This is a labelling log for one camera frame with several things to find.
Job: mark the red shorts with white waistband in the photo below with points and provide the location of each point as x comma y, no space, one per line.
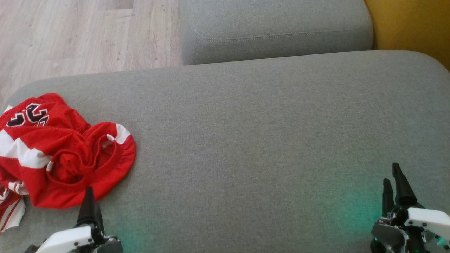
105,168

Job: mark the small grey sofa cushion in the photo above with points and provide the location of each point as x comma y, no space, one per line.
274,28

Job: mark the large grey sofa seat cushion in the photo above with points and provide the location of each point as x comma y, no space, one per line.
246,140

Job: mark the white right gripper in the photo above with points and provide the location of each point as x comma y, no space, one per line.
425,219

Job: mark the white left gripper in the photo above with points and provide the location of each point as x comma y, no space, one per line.
66,240

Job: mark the red jersey with black lettering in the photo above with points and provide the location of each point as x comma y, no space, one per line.
59,112

